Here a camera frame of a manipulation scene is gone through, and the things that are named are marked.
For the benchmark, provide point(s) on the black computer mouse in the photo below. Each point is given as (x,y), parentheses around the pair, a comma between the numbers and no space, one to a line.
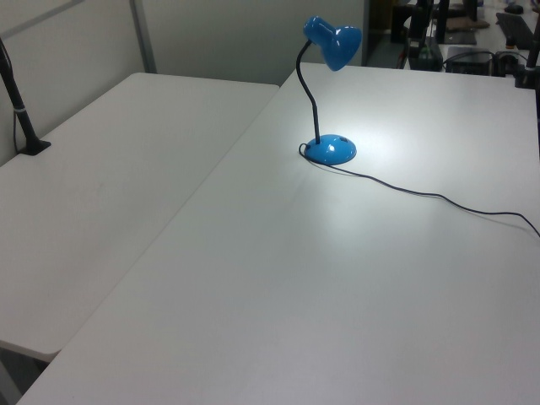
(513,8)

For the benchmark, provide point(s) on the black camera pole with clamp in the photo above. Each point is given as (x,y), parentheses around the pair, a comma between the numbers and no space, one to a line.
(25,126)

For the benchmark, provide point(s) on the brown cloth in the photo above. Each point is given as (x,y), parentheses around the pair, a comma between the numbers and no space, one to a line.
(466,24)

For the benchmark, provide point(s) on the blue gooseneck desk lamp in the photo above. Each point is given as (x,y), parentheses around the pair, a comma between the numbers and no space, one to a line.
(331,152)

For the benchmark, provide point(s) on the black computer box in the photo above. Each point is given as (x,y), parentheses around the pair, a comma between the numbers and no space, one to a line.
(468,63)

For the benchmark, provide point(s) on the grey metal partition post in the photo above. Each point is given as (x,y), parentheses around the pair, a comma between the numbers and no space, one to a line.
(144,38)

